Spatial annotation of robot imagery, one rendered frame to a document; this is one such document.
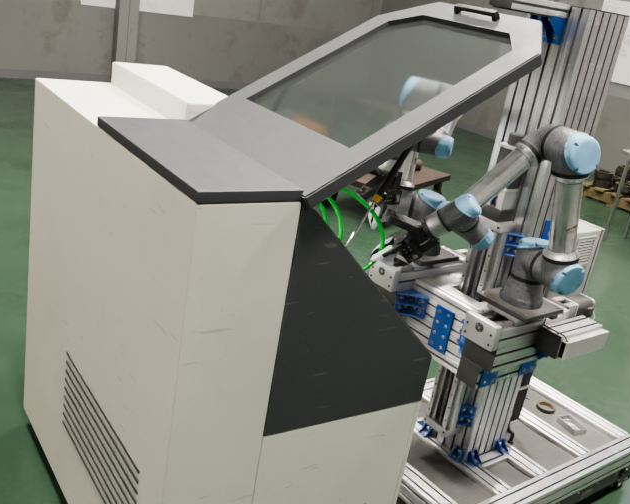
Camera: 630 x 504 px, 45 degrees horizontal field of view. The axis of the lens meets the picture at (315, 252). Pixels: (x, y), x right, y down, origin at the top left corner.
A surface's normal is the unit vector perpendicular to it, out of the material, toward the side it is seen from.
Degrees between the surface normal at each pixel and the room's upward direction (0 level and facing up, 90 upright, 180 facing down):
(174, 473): 90
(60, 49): 90
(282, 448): 90
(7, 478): 0
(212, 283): 90
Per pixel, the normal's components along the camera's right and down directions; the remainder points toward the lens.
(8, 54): 0.61, 0.37
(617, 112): -0.78, 0.09
